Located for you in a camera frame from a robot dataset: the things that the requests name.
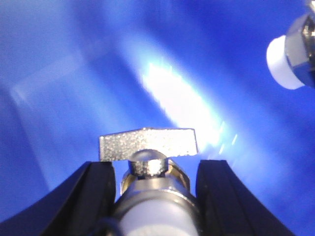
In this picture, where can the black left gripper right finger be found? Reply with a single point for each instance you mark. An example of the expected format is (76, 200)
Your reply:
(228, 208)

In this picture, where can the blue shelf bin interior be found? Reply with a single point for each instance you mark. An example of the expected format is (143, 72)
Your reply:
(72, 70)

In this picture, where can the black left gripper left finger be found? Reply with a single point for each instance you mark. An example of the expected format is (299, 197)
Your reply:
(71, 209)

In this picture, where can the metal valve with white cap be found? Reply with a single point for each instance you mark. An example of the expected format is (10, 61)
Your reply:
(155, 197)

